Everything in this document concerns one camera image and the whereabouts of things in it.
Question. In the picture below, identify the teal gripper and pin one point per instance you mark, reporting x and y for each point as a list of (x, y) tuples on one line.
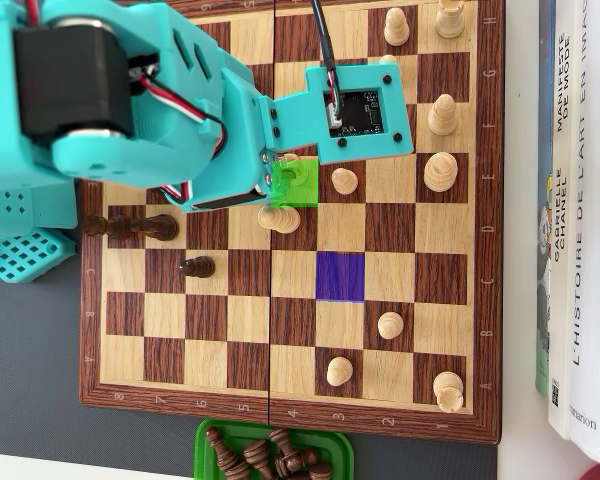
[(226, 201)]

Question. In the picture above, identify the light wooden knight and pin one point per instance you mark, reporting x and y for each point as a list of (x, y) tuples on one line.
[(298, 175)]

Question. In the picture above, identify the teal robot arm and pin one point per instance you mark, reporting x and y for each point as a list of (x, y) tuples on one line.
[(155, 135)]

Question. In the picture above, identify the captured dark chess piece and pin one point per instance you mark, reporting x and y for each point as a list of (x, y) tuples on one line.
[(295, 462), (281, 441), (257, 454)]

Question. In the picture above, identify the light wooden pawn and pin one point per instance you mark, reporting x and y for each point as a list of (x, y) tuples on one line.
[(345, 181), (396, 30), (339, 371), (390, 325), (389, 59)]

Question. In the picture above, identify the dark wooden pawn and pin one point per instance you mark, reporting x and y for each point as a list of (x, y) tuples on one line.
[(200, 267)]

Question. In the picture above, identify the dark wooden king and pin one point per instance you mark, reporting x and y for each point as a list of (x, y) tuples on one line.
[(155, 227)]

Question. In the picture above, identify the wooden folding chessboard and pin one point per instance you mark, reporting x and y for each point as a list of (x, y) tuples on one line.
[(210, 320)]

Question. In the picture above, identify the light wooden king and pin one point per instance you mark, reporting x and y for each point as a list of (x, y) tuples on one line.
[(440, 172)]

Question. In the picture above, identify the light wooden bishop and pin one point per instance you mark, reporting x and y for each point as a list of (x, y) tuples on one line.
[(442, 117)]

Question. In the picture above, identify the light wooden rook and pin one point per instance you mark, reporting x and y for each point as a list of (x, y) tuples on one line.
[(450, 22), (448, 390)]

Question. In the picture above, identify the book with teal illustrated spine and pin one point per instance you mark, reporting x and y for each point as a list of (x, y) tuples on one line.
[(542, 200)]

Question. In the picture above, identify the green plastic tray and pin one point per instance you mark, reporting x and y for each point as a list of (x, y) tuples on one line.
[(332, 445)]

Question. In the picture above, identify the captured dark bishop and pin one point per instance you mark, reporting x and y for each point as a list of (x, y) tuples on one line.
[(227, 456)]

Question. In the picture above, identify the captured dark pawn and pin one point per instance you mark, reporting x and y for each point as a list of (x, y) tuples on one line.
[(320, 470)]

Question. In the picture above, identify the white Gabrielle Chanel book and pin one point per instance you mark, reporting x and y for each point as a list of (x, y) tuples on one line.
[(560, 325)]

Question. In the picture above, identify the white art history book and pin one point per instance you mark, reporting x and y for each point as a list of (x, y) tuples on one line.
[(590, 300)]

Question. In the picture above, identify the teal camera mount with circuit board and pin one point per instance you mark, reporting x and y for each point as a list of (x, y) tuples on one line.
[(305, 115)]

